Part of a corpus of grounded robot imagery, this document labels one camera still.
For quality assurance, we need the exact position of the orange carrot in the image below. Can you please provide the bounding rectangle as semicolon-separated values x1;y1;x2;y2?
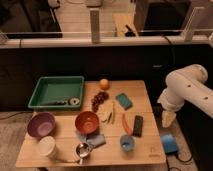
122;114;132;136

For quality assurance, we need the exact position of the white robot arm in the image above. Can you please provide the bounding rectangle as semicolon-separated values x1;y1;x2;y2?
157;64;213;128

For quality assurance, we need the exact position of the red bowl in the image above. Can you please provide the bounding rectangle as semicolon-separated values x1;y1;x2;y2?
75;111;99;134

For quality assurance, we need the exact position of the purple bowl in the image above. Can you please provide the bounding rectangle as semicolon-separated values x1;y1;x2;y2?
27;112;56;138

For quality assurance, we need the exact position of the teal sponge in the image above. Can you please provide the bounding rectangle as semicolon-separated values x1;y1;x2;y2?
116;93;133;110

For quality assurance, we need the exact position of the small blue cup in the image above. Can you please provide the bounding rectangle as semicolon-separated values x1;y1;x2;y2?
120;135;135;152

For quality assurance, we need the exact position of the yellow banana toy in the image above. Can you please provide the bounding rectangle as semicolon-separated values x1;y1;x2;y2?
99;101;115;124

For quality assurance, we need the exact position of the bunch of dark grapes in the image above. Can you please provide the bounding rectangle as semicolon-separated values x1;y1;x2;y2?
91;91;109;112

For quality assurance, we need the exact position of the orange fruit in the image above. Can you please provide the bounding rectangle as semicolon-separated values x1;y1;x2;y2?
99;79;110;90

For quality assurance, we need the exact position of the blue grey cloth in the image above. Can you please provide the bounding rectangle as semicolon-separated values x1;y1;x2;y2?
76;132;106;148

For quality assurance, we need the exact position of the tape roll in tray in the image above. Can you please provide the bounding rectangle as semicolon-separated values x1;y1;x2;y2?
68;97;80;105

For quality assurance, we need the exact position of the black monitor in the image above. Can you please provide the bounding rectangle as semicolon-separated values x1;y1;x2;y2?
134;0;191;36

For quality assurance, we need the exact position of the dark tool in tray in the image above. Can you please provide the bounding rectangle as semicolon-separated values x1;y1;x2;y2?
40;100;67;106

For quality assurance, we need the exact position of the green plastic tray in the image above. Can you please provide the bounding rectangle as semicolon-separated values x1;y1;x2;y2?
28;76;84;111

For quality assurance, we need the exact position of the white cup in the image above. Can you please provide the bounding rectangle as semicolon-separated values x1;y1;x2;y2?
38;136;57;158

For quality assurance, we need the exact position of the grey post right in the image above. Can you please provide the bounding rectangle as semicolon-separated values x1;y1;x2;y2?
182;7;205;41

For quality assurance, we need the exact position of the grey post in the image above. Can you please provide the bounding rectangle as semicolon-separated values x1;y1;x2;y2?
90;8;100;44
182;7;205;41

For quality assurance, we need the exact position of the grey post left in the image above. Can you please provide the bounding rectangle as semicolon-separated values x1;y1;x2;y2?
90;8;100;44

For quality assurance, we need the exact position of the white horizontal rail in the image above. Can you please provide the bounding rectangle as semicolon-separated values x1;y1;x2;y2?
0;35;213;49

